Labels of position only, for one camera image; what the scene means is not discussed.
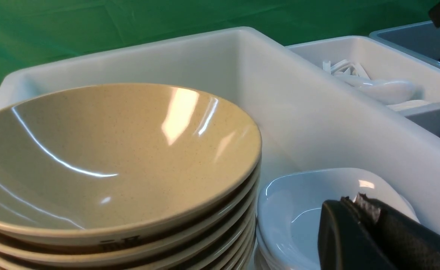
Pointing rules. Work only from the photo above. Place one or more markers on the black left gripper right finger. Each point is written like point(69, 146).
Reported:
point(408, 244)

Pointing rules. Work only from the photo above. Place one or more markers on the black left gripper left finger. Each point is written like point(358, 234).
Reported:
point(344, 243)

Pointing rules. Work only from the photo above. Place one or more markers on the tan noodle bowl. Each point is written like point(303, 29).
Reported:
point(106, 162)

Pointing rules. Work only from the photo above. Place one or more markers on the stacked white dishes in tub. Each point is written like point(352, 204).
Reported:
point(289, 213)

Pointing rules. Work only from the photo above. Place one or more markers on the large white plastic tub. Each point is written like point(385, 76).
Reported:
point(309, 120)

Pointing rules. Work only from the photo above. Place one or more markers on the white spoon bin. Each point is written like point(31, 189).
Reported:
point(382, 62)

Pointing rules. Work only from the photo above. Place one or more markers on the pile of white spoons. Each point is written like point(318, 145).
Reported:
point(397, 95)

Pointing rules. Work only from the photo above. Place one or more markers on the grey chopstick bin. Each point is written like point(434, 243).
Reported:
point(420, 40)

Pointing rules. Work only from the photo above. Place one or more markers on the stack of tan bowls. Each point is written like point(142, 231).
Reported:
point(205, 243)

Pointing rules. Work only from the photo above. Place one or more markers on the green backdrop cloth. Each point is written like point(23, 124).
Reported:
point(34, 32)

